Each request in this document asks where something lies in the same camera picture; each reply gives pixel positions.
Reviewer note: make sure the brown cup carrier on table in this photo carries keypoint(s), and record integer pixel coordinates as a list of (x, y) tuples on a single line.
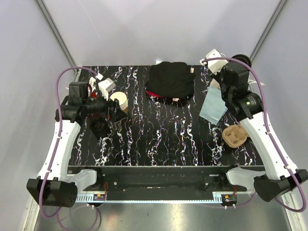
[(235, 135)]

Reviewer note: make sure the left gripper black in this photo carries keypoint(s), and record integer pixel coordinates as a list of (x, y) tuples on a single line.
[(117, 114)]

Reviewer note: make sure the blue white paper bag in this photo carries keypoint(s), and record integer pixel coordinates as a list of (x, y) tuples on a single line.
[(213, 107)]

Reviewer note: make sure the pink folded cloth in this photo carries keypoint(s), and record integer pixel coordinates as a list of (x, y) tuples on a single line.
[(159, 96)]

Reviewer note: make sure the stack of paper cups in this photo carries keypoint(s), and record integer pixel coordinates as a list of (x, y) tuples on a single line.
[(123, 100)]

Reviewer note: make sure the black folded cloth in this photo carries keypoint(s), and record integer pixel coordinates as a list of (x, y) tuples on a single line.
[(171, 79)]

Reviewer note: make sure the stack of black lids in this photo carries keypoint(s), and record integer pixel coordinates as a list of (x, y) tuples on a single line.
[(99, 128)]

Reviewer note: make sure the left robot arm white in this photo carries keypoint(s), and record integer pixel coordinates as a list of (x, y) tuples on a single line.
[(53, 186)]

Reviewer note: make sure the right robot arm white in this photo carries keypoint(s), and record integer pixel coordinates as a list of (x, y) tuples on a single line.
[(281, 174)]

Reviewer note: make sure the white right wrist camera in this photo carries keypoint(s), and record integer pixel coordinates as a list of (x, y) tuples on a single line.
[(214, 66)]

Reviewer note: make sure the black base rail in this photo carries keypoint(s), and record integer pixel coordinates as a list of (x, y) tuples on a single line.
[(159, 184)]

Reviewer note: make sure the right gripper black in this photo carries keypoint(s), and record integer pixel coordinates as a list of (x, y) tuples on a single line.
[(216, 76)]

